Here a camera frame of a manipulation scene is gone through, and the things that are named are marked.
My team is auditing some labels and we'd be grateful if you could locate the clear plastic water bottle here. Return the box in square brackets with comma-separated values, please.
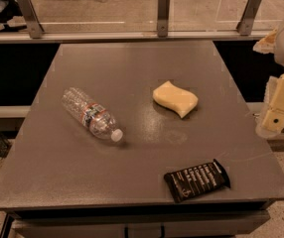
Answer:
[62, 87, 123, 142]

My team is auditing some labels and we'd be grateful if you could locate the horizontal aluminium rail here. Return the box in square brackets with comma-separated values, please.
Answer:
[0, 30, 269, 44]

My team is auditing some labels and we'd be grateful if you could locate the right metal rail bracket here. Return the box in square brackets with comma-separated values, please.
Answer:
[236, 0, 262, 36]

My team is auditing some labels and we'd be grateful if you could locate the grey table cabinet base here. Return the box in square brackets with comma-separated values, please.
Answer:
[0, 201, 270, 238]

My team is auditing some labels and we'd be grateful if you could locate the metal rail bracket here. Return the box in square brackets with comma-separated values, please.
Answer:
[17, 0, 44, 39]
[157, 0, 170, 38]
[236, 0, 262, 36]

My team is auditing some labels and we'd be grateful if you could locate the middle metal rail bracket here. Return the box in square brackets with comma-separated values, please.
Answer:
[157, 0, 170, 38]

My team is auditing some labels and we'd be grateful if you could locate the yellow wavy sponge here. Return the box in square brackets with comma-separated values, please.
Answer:
[153, 81, 199, 119]

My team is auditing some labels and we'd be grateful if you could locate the left metal rail bracket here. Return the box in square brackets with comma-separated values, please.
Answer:
[17, 0, 44, 39]

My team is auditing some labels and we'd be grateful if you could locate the black snack bar packet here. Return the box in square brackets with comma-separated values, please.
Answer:
[164, 160, 230, 203]

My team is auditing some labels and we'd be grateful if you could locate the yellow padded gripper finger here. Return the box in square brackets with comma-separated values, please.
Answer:
[255, 73, 284, 139]

